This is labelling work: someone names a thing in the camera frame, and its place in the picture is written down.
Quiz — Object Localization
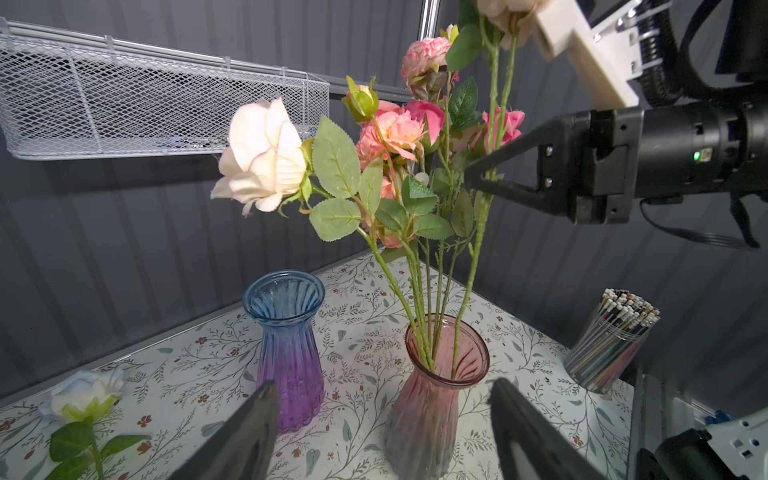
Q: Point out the floral patterned table mat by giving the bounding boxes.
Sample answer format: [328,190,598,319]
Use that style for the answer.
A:
[0,251,636,480]

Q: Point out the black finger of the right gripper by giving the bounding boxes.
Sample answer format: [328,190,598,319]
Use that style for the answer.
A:
[464,116,570,216]

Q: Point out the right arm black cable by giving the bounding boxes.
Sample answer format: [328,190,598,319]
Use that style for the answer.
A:
[635,0,721,103]

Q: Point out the magenta rose long stem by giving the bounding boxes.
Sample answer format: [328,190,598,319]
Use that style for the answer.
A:
[405,100,446,145]

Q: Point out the white blue rose stem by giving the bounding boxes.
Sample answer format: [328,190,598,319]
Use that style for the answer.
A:
[39,368,150,479]

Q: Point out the blue purple glass vase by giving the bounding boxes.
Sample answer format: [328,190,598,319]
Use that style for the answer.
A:
[242,270,325,433]

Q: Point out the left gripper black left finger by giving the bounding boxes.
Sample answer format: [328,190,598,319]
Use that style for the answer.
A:
[170,381,279,480]

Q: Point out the hot pink rose stem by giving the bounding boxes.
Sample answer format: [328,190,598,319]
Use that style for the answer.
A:
[482,107,525,153]

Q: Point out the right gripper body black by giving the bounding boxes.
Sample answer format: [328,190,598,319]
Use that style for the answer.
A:
[567,102,747,224]

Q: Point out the white wire mesh basket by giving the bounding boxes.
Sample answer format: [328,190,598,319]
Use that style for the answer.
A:
[1,21,330,161]

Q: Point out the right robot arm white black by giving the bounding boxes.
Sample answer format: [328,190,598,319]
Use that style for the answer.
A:
[464,1,767,224]

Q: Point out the beige spray rose stem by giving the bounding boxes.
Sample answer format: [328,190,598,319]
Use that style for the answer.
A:
[446,1,544,378]

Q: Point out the bundle of white-tipped sticks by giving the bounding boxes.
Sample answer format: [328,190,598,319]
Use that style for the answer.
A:
[564,288,660,394]

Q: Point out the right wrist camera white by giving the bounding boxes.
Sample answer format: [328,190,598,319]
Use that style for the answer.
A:
[531,0,641,110]

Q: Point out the cream white rose stem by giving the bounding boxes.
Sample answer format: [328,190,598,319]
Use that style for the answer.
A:
[209,97,433,367]

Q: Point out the pink grey glass vase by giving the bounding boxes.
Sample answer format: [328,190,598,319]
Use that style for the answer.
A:
[384,315,490,479]

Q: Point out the peach spray rose stem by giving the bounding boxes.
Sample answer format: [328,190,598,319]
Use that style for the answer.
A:
[339,79,454,369]

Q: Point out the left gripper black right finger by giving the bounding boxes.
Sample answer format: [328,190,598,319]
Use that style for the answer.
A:
[489,378,604,479]

